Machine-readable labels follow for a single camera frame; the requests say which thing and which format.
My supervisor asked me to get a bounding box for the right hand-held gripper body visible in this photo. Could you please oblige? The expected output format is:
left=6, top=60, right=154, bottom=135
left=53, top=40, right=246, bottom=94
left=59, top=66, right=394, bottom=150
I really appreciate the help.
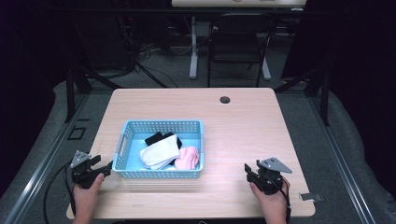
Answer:
left=248, top=156, right=293, bottom=196

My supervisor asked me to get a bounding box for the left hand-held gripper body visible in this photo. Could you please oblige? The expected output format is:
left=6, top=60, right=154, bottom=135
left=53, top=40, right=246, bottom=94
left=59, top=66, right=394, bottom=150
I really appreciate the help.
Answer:
left=70, top=150, right=101, bottom=189

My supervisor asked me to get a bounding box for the blue perforated plastic basket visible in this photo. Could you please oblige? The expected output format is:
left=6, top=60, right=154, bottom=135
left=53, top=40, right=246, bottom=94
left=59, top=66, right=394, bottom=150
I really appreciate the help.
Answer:
left=111, top=119, right=205, bottom=180

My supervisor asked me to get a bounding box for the person's left hand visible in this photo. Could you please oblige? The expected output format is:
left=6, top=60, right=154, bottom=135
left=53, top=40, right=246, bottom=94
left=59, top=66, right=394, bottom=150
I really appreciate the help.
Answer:
left=72, top=173, right=106, bottom=208

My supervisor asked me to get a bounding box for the person's right hand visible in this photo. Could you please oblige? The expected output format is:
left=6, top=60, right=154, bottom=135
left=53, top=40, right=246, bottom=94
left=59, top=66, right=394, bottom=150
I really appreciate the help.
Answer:
left=249, top=179, right=291, bottom=217

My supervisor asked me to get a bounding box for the white sock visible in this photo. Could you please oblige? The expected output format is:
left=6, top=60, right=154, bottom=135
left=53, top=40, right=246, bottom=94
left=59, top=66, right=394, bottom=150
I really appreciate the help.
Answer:
left=138, top=133, right=182, bottom=171

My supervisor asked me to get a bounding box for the black sock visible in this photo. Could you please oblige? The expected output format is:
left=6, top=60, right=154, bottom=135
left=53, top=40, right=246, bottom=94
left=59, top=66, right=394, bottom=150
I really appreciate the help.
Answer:
left=144, top=131, right=184, bottom=151

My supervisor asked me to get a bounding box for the pink sock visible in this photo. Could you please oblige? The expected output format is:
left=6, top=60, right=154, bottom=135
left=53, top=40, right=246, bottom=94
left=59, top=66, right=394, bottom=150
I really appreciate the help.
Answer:
left=174, top=146, right=201, bottom=172

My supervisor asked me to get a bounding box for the black folding chair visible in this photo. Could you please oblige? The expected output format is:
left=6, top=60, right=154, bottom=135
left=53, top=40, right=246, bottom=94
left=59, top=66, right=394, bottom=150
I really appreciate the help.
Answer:
left=205, top=12, right=278, bottom=89

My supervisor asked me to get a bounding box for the white-legged desk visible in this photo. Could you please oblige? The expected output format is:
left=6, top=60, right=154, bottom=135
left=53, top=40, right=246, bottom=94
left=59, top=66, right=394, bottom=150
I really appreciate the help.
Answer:
left=170, top=0, right=308, bottom=81

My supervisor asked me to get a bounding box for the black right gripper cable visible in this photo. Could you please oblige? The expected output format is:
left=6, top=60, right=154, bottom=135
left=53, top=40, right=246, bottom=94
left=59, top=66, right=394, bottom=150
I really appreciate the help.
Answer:
left=278, top=175, right=292, bottom=224

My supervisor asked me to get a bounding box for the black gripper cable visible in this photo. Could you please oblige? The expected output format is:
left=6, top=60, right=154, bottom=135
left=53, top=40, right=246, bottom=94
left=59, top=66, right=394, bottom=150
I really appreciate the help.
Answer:
left=42, top=160, right=77, bottom=224
left=278, top=175, right=292, bottom=224

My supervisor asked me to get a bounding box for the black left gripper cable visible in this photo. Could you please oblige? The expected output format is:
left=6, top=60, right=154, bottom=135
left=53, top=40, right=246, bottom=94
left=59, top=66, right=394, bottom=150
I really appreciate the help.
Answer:
left=42, top=160, right=77, bottom=224

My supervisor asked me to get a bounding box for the aluminium floor rail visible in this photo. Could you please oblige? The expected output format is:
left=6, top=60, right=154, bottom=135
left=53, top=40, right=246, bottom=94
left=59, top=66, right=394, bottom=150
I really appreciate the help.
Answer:
left=3, top=92, right=92, bottom=224
left=306, top=94, right=377, bottom=224

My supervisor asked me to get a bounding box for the black metal frame stand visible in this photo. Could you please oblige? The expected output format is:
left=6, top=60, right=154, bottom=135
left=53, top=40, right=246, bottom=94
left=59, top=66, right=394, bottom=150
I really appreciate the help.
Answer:
left=64, top=64, right=122, bottom=124
left=274, top=66, right=331, bottom=127

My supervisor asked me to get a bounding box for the bundle of floor cables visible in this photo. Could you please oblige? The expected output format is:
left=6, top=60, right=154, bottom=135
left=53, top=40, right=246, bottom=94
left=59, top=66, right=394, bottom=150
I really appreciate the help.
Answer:
left=116, top=15, right=194, bottom=89

